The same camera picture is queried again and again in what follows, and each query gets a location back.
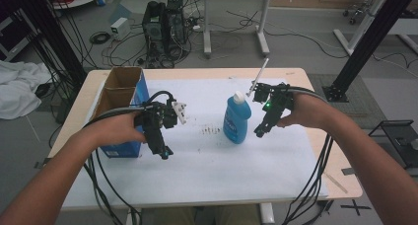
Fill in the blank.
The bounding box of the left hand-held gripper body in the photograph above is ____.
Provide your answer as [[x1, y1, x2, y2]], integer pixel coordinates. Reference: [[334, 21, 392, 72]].
[[133, 98, 188, 144]]

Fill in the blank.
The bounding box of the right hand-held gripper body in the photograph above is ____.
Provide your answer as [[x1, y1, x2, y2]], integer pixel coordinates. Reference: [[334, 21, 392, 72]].
[[245, 57, 295, 127]]

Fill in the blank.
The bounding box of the blue bottle with white cap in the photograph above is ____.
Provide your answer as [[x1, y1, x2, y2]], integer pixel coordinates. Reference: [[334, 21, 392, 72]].
[[222, 90, 252, 145]]

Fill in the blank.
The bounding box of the blue cardboard box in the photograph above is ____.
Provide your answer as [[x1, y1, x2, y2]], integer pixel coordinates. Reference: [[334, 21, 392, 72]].
[[91, 66, 152, 159]]

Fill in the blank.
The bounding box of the person's right hand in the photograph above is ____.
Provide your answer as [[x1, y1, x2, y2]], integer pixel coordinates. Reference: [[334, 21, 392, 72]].
[[277, 92, 333, 129]]

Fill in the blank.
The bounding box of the person's left hand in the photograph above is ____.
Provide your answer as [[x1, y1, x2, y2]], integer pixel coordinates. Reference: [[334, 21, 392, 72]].
[[89, 112, 148, 151]]

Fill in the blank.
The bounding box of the white table mat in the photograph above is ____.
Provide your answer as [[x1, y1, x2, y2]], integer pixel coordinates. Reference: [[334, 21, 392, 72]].
[[62, 78, 329, 209]]

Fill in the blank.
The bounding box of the white table leg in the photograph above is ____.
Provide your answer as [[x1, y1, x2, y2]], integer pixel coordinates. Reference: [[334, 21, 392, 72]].
[[259, 202, 276, 225]]

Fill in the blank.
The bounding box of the grey floor mat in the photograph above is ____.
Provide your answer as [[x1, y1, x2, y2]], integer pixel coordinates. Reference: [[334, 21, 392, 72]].
[[307, 73, 388, 121]]

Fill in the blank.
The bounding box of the large black computer tower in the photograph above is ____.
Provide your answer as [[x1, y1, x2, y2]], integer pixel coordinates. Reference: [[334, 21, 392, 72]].
[[142, 0, 170, 56]]

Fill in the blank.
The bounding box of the small white box device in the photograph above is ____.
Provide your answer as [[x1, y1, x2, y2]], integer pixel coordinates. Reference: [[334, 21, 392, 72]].
[[109, 17, 132, 41]]

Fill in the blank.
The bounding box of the light wooden table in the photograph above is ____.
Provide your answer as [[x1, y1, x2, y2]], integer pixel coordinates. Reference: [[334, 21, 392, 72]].
[[47, 67, 364, 213]]

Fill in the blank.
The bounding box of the small black computer tower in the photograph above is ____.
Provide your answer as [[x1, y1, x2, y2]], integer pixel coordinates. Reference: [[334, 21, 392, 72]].
[[166, 0, 187, 45]]

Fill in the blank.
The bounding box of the white metal stand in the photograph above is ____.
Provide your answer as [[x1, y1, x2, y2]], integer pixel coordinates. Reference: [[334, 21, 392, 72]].
[[333, 0, 395, 57]]

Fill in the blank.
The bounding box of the black metal rack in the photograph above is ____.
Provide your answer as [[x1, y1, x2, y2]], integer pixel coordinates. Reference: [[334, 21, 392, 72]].
[[368, 119, 418, 170]]

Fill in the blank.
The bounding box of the white cloth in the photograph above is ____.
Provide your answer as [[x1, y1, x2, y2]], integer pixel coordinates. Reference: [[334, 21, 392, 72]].
[[0, 60, 52, 120]]

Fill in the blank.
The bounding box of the left gripper cable bundle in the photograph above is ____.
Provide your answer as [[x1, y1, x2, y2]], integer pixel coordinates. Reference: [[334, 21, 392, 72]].
[[48, 90, 175, 225]]

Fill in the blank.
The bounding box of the gripper cable bundle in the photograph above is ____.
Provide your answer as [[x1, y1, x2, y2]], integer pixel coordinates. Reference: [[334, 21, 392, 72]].
[[282, 86, 334, 225], [48, 90, 175, 225]]

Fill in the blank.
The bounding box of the right gripper cable bundle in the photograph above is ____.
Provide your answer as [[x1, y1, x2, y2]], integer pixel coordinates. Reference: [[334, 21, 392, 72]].
[[282, 86, 334, 225]]

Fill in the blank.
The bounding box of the black floor cable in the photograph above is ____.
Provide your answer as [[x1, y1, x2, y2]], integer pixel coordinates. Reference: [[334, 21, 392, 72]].
[[226, 9, 349, 60]]

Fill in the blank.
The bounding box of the coiled black cable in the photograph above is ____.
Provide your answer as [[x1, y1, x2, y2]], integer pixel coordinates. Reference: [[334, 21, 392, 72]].
[[89, 31, 112, 45]]

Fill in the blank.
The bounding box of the black frame post with cables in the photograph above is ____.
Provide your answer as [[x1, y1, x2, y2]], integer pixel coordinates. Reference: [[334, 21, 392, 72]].
[[13, 0, 87, 88]]

